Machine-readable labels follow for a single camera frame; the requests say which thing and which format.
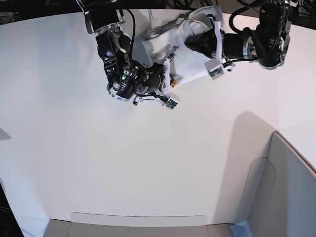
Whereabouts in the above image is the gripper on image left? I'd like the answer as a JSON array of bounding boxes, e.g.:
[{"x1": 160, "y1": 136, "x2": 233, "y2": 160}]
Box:
[{"x1": 133, "y1": 53, "x2": 175, "y2": 106}]

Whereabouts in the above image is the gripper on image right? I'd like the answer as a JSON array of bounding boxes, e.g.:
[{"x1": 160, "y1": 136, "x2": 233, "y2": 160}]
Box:
[{"x1": 185, "y1": 14, "x2": 247, "y2": 70}]

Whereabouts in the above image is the white printed t-shirt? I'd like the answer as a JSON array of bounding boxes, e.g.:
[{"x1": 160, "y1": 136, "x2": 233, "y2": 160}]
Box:
[{"x1": 141, "y1": 6, "x2": 225, "y2": 85}]

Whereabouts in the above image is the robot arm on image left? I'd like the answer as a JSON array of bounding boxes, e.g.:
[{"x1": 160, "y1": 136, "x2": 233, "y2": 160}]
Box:
[{"x1": 77, "y1": 0, "x2": 179, "y2": 110}]

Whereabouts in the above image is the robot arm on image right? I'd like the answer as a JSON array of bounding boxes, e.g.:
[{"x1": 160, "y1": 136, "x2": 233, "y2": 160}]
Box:
[{"x1": 185, "y1": 0, "x2": 298, "y2": 78}]

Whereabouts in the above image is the grey side panel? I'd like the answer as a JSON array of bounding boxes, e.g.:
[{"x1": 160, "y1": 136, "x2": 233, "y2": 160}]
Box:
[{"x1": 231, "y1": 132, "x2": 316, "y2": 237}]

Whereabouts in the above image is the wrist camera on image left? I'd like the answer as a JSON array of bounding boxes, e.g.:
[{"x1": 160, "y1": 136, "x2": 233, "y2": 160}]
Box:
[{"x1": 163, "y1": 93, "x2": 180, "y2": 111}]

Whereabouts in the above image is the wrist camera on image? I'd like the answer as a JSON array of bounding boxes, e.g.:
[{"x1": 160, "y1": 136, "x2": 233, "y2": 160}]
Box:
[
  {"x1": 163, "y1": 93, "x2": 180, "y2": 111},
  {"x1": 205, "y1": 59, "x2": 225, "y2": 80}
]

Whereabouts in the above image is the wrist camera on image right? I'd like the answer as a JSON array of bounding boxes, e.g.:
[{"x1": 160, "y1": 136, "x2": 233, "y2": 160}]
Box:
[{"x1": 205, "y1": 59, "x2": 225, "y2": 80}]

